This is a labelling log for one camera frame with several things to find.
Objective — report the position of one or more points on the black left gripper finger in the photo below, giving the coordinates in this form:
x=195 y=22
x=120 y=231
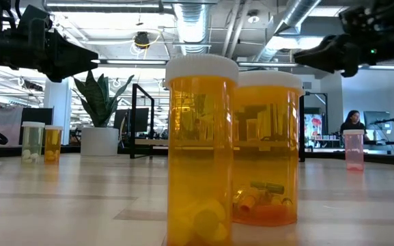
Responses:
x=67 y=51
x=67 y=70

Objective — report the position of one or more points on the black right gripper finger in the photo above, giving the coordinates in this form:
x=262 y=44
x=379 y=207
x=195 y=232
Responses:
x=347 y=63
x=326 y=48

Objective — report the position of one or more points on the small orange pill bottle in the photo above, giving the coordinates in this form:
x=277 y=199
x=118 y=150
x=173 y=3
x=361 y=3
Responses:
x=53 y=143
x=200 y=153

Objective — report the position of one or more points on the clear pill bottle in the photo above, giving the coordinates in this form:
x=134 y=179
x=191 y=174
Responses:
x=32 y=143

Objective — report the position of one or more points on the small pink pill bottle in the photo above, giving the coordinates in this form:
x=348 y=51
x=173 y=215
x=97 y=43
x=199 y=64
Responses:
x=353 y=152

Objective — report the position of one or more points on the ceiling strip light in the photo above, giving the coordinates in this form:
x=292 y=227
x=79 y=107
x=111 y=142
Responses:
x=135 y=62
x=268 y=64
x=388 y=67

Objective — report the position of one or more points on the black partition panel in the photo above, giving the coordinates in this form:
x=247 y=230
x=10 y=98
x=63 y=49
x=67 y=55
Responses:
x=48 y=116

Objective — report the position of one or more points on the person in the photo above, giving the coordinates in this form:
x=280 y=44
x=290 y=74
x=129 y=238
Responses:
x=353 y=119

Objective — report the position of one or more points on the grey computer monitor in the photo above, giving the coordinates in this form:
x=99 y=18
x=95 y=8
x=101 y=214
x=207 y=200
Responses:
x=379 y=119

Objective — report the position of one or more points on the white cloth banner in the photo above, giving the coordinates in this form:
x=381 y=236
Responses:
x=2 y=123

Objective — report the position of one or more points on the green plant in white pot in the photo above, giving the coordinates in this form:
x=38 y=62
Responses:
x=99 y=141

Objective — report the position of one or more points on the black computer monitor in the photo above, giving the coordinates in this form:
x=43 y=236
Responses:
x=142 y=119

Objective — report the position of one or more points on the large orange bottle with capsules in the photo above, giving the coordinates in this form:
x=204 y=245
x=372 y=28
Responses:
x=268 y=153

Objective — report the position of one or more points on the silver ribbed air duct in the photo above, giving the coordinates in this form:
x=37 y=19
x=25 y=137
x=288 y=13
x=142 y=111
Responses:
x=193 y=27
x=292 y=17

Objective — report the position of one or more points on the colourful wall poster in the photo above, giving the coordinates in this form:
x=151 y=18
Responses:
x=314 y=124

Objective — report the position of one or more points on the black overhead camera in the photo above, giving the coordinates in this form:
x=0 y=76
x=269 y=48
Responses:
x=142 y=39

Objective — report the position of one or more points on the wooden shelf with black frame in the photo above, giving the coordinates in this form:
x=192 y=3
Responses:
x=149 y=141

